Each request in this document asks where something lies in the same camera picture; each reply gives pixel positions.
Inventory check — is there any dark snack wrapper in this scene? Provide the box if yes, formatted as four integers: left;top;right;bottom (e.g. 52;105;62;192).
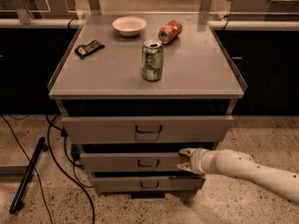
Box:
75;40;105;59

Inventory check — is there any black floor cable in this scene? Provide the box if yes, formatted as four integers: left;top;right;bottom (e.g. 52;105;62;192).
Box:
0;114;54;224

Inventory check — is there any grey drawer cabinet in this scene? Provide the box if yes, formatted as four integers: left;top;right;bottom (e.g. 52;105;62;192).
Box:
49;14;246;195

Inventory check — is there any black cable near cabinet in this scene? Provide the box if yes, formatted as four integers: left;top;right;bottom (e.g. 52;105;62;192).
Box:
46;114;96;224

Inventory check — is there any grey drawer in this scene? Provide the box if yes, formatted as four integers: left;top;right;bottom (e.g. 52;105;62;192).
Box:
63;116;233;144
80;152;190;173
92;171;206;194

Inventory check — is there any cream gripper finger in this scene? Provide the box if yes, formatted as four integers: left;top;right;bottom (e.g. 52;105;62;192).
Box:
177;162;192;172
178;147;194;157

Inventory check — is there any black bar on floor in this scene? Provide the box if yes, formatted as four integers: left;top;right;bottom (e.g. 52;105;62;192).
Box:
9;137;46;214

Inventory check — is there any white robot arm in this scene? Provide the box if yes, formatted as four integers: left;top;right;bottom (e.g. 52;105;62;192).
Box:
178;147;299;204

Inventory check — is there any green soda can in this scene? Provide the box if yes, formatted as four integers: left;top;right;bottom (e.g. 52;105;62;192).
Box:
142;40;164;81

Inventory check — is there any white bowl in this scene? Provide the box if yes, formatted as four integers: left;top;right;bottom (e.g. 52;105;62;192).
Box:
112;16;147;36

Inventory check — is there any grey top drawer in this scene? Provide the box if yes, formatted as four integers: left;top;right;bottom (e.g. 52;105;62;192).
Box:
63;116;233;144

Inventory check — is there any blue plug box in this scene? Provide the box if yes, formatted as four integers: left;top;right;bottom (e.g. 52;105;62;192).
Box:
71;144;80;161

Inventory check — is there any white horizontal rail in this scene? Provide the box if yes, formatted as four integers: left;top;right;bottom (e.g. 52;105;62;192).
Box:
0;19;299;31

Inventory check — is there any grey bottom drawer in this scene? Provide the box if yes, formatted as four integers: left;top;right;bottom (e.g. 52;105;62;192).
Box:
92;171;206;194

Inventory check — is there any orange soda can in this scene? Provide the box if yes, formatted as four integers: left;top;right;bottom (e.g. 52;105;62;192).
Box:
158;20;183;44

